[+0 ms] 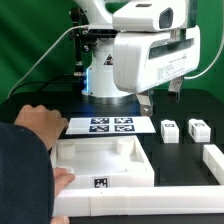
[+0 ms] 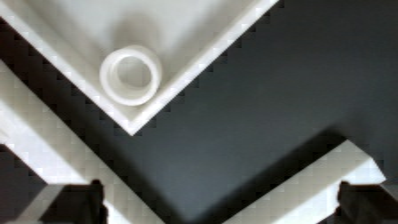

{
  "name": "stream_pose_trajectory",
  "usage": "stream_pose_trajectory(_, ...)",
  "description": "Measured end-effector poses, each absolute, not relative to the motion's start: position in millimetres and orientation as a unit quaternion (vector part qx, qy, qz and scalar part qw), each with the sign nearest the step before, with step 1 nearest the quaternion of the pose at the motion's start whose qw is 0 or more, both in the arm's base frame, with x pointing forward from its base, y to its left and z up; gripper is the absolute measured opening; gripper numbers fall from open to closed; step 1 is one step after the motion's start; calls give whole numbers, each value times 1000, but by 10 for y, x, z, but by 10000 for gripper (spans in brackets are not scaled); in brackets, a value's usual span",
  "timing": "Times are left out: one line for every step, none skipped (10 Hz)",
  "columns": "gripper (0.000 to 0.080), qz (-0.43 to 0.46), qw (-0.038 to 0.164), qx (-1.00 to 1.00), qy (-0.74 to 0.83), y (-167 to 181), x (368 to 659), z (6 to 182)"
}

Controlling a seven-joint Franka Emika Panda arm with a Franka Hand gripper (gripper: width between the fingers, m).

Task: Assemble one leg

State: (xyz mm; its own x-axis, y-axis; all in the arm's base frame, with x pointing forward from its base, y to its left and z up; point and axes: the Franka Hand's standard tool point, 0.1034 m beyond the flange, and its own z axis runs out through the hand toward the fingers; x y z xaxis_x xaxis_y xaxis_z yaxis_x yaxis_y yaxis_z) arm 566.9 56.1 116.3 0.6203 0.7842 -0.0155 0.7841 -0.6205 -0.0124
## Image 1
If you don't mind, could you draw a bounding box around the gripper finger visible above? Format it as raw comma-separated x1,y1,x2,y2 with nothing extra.
136,90,153,117
168,76,184,102

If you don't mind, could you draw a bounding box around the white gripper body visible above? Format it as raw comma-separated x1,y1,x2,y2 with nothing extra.
113,26,200,93

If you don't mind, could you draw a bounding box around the white square table top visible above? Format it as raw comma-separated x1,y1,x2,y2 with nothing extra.
50,135,154,189

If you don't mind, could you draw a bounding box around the dark blue sleeve forearm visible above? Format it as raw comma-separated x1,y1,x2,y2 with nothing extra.
0,123,54,224

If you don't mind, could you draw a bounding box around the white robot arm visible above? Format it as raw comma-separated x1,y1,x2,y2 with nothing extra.
73,0,200,116

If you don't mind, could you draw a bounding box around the person's upper hand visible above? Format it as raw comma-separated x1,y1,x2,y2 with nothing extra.
14,105,68,149

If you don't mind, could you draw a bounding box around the person's lower hand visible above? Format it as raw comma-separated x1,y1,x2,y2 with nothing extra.
50,168,75,224

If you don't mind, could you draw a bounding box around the white marker tag sheet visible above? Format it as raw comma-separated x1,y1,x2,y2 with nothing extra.
66,116,155,135

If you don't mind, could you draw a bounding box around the black table mat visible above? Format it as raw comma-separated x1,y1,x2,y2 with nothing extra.
0,89,224,186

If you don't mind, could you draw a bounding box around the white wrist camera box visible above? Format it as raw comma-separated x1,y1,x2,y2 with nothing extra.
112,0,186,32

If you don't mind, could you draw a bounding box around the black camera on stand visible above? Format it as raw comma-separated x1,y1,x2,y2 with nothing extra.
69,7,117,76

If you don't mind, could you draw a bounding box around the white cable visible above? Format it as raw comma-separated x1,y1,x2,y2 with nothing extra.
7,24,90,100

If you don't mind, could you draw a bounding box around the black cable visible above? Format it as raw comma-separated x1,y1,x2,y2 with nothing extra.
7,73,88,98

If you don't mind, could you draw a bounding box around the white right fence rail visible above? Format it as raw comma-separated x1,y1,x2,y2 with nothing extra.
203,144,224,186

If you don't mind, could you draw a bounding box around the white fence rail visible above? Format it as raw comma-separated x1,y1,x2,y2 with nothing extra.
203,144,224,186
54,185,224,217

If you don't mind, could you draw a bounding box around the white front fence rail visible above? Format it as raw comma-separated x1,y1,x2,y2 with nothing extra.
54,185,224,217

